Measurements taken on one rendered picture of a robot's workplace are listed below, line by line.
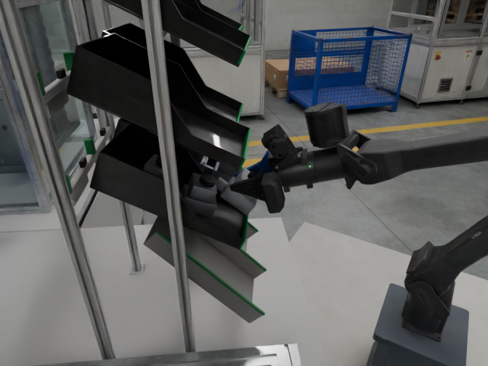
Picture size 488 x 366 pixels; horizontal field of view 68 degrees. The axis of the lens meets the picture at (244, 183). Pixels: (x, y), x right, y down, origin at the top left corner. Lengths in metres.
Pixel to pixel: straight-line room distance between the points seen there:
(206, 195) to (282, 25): 8.78
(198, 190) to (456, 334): 0.53
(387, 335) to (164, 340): 0.51
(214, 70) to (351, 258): 3.51
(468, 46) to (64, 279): 5.51
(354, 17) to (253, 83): 5.91
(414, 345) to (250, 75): 4.03
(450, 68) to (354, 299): 4.98
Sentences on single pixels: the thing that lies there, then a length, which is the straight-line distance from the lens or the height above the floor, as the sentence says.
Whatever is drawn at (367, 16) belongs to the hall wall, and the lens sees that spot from 10.31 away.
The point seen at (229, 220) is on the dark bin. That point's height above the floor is 1.20.
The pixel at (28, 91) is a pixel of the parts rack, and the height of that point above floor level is 1.48.
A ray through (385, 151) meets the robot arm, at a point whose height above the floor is 1.39.
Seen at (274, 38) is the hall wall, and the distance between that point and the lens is 9.34.
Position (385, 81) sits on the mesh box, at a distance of 5.16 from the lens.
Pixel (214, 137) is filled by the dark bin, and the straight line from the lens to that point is 0.63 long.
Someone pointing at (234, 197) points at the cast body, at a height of 1.26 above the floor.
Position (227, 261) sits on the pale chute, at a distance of 0.85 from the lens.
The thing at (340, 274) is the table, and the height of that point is 0.86.
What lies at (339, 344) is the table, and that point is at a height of 0.86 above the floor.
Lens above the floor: 1.62
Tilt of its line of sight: 30 degrees down
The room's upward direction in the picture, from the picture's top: straight up
